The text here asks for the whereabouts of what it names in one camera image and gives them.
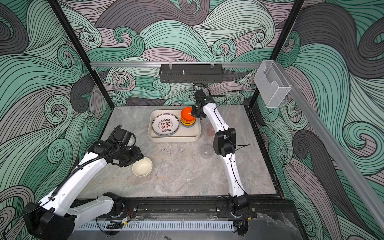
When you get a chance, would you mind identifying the orange bowl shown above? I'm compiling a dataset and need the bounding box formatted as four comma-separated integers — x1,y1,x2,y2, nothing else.
181,107,196,122

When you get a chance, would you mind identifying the yellow bowl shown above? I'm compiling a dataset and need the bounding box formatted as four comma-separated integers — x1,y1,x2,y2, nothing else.
181,118,196,125

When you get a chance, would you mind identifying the blue bowl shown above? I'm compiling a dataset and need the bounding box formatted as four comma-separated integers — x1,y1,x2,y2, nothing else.
182,124,194,128

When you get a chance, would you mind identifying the white bowl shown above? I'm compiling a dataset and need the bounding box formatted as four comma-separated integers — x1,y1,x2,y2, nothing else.
132,157,153,177

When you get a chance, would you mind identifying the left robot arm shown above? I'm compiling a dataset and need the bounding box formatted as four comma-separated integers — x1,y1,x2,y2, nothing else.
22,126,144,240

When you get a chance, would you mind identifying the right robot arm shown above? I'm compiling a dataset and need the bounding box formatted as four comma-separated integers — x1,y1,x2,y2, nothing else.
191,90,250,216

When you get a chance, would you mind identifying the white plastic bin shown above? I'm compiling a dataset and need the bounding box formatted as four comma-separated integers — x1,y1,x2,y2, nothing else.
148,109,202,143

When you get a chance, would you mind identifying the pink plastic cup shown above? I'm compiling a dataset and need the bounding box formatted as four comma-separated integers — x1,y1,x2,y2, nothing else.
206,124,216,137

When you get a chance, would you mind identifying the clear plastic cup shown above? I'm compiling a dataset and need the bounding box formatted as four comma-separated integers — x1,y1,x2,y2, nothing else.
201,144,214,159

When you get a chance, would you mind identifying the black wall tray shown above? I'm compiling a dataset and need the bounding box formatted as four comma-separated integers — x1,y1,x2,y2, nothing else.
159,64,224,84

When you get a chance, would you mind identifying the clear acrylic wall holder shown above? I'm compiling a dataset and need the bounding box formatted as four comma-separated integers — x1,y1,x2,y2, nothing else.
254,60,292,109

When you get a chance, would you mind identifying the white slotted cable duct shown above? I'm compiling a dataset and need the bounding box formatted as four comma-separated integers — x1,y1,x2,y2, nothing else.
77,220,235,232

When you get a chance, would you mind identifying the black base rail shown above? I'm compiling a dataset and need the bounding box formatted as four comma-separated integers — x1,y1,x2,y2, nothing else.
122,195,296,218

